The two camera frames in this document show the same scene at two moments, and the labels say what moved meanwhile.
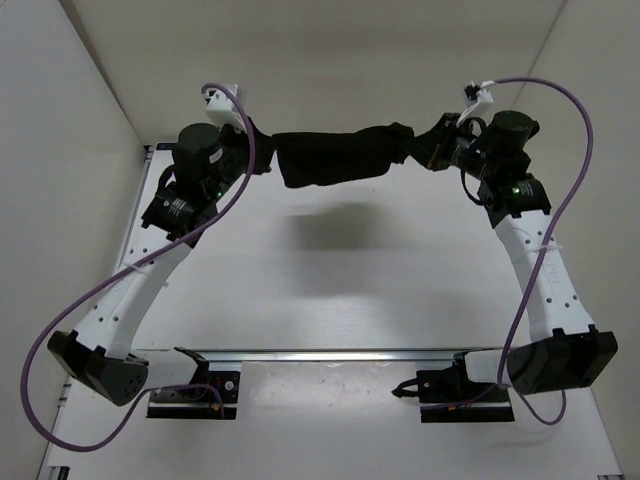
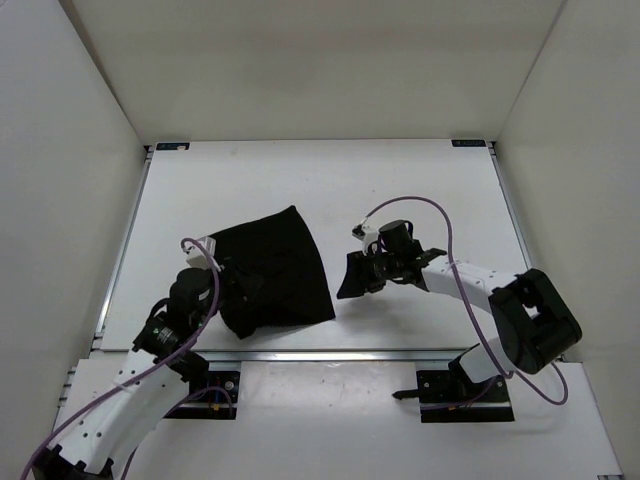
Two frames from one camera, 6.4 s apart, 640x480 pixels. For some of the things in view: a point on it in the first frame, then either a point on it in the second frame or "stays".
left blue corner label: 165,145 stays
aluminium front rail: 349,354 stays
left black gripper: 265,146 to 248,282
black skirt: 322,157 to 295,290
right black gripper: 445,133 to 357,274
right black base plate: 448,396 stays
